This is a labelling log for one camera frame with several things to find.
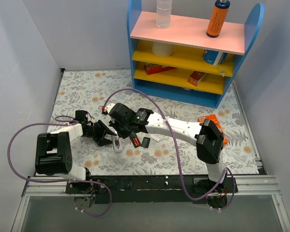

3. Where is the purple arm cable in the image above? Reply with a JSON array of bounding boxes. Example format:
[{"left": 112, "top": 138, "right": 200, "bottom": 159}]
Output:
[
  {"left": 101, "top": 88, "right": 237, "bottom": 210},
  {"left": 7, "top": 115, "right": 113, "bottom": 217}
]

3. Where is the black battery cover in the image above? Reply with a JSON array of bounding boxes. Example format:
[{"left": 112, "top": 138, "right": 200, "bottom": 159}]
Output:
[{"left": 141, "top": 137, "right": 151, "bottom": 148}]

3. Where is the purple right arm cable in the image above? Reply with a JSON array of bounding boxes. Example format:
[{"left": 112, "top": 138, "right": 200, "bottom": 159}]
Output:
[{"left": 101, "top": 88, "right": 237, "bottom": 210}]

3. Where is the red flat box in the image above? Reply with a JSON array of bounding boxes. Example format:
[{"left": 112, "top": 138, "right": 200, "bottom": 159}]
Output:
[{"left": 144, "top": 63, "right": 175, "bottom": 75}]

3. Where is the blue yellow pink shelf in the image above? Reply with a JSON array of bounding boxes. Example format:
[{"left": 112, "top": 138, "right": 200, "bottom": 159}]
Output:
[{"left": 127, "top": 0, "right": 264, "bottom": 108}]

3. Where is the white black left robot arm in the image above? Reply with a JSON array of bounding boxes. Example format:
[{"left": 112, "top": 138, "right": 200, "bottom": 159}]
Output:
[{"left": 35, "top": 110, "right": 116, "bottom": 193}]

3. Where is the floral patterned table mat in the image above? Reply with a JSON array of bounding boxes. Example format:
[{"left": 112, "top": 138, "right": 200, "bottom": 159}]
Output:
[{"left": 52, "top": 70, "right": 258, "bottom": 175}]

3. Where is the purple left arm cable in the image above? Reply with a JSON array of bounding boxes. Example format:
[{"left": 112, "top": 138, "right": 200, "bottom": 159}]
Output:
[{"left": 7, "top": 115, "right": 113, "bottom": 217}]

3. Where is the orange cylindrical bottle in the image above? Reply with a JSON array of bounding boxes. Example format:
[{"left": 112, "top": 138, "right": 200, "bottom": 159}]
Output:
[{"left": 206, "top": 0, "right": 230, "bottom": 38}]

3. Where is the white paper roll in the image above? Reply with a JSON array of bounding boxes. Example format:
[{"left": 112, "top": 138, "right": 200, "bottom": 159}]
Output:
[{"left": 152, "top": 42, "right": 174, "bottom": 58}]

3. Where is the orange battery pack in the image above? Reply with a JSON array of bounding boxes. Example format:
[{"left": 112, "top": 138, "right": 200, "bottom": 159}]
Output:
[{"left": 198, "top": 114, "right": 228, "bottom": 145}]

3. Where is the clear plastic bottle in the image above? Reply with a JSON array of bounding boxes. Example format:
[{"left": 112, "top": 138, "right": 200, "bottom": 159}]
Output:
[{"left": 156, "top": 0, "right": 173, "bottom": 29}]

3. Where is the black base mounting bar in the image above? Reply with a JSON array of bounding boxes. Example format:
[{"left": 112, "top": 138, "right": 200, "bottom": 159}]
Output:
[{"left": 65, "top": 174, "right": 234, "bottom": 204}]

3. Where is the orange red small box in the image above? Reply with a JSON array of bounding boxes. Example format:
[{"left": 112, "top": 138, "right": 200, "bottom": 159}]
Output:
[{"left": 188, "top": 71, "right": 207, "bottom": 86}]

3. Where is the black remote control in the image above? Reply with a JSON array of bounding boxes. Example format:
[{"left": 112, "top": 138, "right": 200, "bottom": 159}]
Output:
[{"left": 129, "top": 132, "right": 141, "bottom": 148}]

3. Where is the white remote control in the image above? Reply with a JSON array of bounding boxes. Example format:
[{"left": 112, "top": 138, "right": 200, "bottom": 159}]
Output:
[{"left": 112, "top": 137, "right": 124, "bottom": 153}]

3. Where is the white battery cover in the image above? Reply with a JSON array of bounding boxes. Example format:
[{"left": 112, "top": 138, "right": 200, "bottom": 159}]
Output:
[{"left": 149, "top": 134, "right": 160, "bottom": 143}]

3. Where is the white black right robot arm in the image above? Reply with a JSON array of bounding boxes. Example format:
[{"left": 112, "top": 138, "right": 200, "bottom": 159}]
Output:
[{"left": 105, "top": 103, "right": 227, "bottom": 192}]

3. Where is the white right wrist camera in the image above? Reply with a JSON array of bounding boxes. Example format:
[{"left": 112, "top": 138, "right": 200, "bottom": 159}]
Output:
[{"left": 102, "top": 103, "right": 115, "bottom": 115}]

